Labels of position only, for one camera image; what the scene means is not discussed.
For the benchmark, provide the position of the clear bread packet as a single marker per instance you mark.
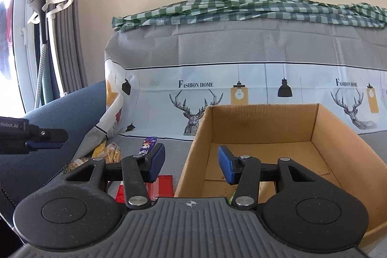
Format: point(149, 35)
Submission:
point(114, 152)

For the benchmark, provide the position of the flat red snack packet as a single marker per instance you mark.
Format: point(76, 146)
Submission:
point(164, 185)

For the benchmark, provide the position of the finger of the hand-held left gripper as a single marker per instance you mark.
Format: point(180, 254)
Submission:
point(48, 137)

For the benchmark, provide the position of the cardboard box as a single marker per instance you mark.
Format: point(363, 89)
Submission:
point(332, 131)

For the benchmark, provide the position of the yellow candy stick packet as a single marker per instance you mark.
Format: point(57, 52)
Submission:
point(98, 150)

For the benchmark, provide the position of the purple snack packet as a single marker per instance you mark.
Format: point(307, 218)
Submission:
point(147, 145)

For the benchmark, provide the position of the white plastic hanger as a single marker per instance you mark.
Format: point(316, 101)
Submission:
point(59, 1)

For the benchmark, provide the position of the grey curtain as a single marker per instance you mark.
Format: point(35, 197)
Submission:
point(68, 49)

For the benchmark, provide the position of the green snack packet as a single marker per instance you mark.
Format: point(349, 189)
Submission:
point(231, 198)

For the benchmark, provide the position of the white window frame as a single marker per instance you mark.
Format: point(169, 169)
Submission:
point(22, 49)

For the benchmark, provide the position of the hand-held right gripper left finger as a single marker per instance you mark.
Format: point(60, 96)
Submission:
point(157, 162)

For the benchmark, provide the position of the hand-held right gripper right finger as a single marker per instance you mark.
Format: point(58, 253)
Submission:
point(226, 164)

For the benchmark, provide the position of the green checked cloth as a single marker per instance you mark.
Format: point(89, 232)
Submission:
point(242, 8)

